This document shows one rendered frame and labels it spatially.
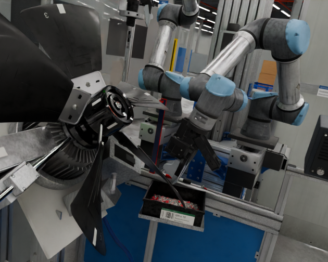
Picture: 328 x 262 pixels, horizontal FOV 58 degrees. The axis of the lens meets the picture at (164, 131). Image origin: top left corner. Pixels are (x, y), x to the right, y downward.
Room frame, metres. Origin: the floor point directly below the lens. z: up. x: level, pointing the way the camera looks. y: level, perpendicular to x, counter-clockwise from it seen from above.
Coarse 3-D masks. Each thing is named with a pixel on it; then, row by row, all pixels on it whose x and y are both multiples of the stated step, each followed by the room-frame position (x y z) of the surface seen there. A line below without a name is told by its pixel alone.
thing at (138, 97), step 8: (120, 88) 1.06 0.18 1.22; (128, 88) 1.08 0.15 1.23; (136, 88) 1.12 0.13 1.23; (128, 96) 0.98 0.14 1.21; (136, 96) 1.01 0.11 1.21; (144, 96) 1.05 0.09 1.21; (152, 96) 1.11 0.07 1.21; (136, 104) 0.91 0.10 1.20; (144, 104) 0.94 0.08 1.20; (152, 104) 0.99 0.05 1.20; (160, 104) 1.06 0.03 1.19
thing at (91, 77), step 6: (96, 72) 0.84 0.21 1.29; (78, 78) 0.82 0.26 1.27; (84, 78) 0.82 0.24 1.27; (90, 78) 0.83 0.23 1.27; (96, 78) 0.83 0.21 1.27; (102, 78) 0.83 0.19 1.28; (78, 84) 0.81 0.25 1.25; (84, 84) 0.81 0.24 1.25; (96, 84) 0.82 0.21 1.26; (102, 84) 0.83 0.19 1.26; (84, 90) 0.81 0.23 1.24; (90, 90) 0.81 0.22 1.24; (96, 90) 0.81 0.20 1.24
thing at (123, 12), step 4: (120, 0) 0.85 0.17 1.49; (124, 0) 0.86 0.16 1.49; (120, 4) 0.85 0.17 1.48; (124, 4) 0.86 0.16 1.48; (120, 8) 0.85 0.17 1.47; (124, 8) 0.86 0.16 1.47; (120, 12) 0.85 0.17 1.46; (124, 12) 0.84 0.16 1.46; (128, 12) 0.84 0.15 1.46; (132, 12) 0.84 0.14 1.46; (136, 12) 0.85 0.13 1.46; (124, 16) 0.88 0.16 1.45; (132, 16) 0.84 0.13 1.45; (136, 16) 0.85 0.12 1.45; (140, 16) 0.85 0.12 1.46
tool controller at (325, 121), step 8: (320, 120) 0.99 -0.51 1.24; (320, 128) 0.95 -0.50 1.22; (312, 136) 1.05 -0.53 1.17; (320, 136) 0.95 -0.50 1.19; (312, 144) 0.99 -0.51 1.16; (320, 144) 0.95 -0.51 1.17; (312, 152) 0.97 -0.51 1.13; (320, 152) 0.95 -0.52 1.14; (312, 160) 0.97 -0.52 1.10; (320, 160) 0.96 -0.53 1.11; (304, 168) 1.01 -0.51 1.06; (312, 168) 0.97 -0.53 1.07; (320, 168) 0.95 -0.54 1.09; (320, 176) 0.97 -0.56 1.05
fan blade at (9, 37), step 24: (0, 24) 0.59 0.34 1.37; (0, 48) 0.57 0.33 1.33; (24, 48) 0.61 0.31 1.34; (0, 72) 0.57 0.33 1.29; (24, 72) 0.60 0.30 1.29; (48, 72) 0.65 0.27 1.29; (0, 96) 0.57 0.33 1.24; (24, 96) 0.61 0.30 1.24; (48, 96) 0.65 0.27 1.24; (0, 120) 0.57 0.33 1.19; (24, 120) 0.61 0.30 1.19; (48, 120) 0.66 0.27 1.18
